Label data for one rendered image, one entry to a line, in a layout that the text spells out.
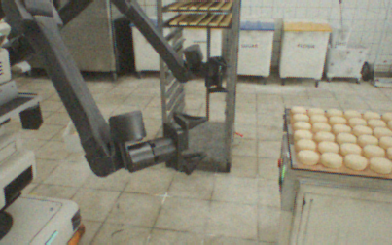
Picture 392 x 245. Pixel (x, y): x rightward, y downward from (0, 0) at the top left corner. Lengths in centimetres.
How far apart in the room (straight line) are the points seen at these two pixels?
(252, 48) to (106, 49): 183
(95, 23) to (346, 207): 381
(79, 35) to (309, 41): 283
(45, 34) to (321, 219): 83
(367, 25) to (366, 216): 422
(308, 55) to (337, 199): 345
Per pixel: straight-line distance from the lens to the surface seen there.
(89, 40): 443
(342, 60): 465
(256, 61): 428
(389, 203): 100
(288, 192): 101
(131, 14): 126
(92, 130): 73
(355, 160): 91
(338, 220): 101
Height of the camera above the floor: 135
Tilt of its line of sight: 25 degrees down
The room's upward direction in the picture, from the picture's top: straight up
